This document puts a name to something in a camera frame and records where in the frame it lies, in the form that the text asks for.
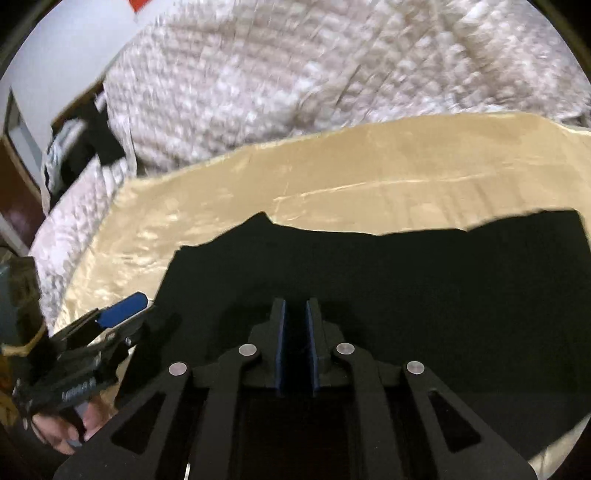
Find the wooden bed frame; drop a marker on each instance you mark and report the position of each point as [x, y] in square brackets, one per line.
[76, 104]

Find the beige satin sheet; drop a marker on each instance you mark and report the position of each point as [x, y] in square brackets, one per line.
[369, 184]

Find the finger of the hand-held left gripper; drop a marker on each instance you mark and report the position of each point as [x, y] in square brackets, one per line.
[147, 325]
[122, 307]

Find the dark wooden furniture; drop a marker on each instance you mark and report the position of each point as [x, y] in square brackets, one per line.
[18, 184]

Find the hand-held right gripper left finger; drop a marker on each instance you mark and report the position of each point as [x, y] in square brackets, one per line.
[280, 350]

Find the quilted floral blanket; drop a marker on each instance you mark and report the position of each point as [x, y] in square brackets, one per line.
[277, 69]

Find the black garment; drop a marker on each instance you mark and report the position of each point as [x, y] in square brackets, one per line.
[107, 134]

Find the person's left hand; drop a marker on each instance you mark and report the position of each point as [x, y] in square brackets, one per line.
[55, 431]

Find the red object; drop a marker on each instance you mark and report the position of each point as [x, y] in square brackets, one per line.
[141, 4]

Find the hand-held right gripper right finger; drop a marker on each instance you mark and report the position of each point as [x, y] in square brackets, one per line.
[313, 350]

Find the black pants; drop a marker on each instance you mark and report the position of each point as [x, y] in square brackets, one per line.
[415, 300]

